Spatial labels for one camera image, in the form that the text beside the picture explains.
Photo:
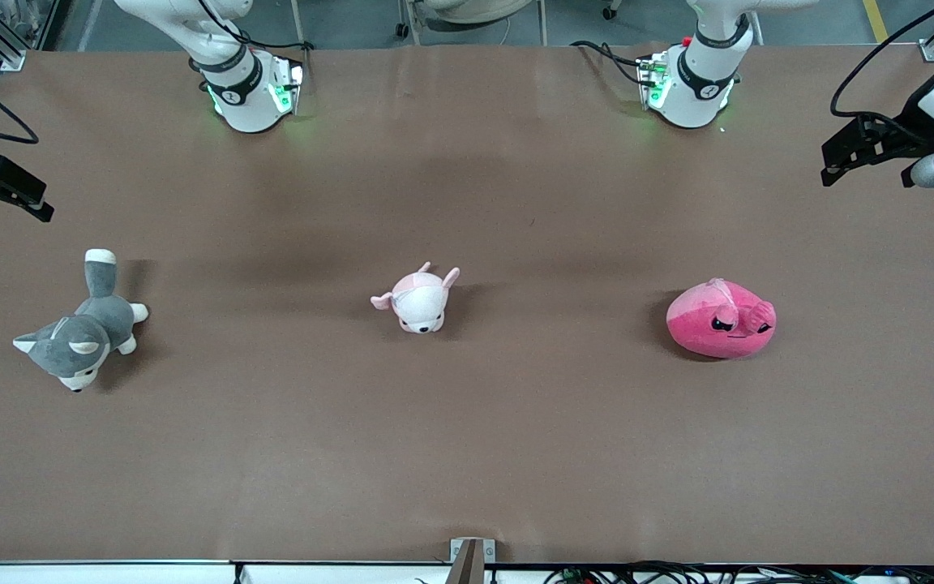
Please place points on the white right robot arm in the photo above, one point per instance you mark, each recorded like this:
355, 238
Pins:
244, 93

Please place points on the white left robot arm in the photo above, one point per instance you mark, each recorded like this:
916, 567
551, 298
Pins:
698, 81

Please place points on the white stand with legs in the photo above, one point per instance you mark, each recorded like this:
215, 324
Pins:
475, 8

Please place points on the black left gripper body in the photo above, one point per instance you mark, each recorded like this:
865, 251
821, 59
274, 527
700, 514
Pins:
910, 120

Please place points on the yellow floor tape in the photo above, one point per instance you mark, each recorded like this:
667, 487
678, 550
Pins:
876, 20

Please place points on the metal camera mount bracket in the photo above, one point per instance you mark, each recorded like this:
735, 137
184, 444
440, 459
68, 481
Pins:
471, 560

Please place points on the pale pink white plush puppy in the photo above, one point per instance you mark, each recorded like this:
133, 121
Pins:
418, 300

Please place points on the black caster wheel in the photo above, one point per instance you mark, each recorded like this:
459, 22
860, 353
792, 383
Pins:
611, 10

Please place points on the round hot pink plush toy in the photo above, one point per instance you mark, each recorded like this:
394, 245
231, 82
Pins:
718, 320

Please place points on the grey white husky plush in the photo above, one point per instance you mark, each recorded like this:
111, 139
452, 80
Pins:
82, 337

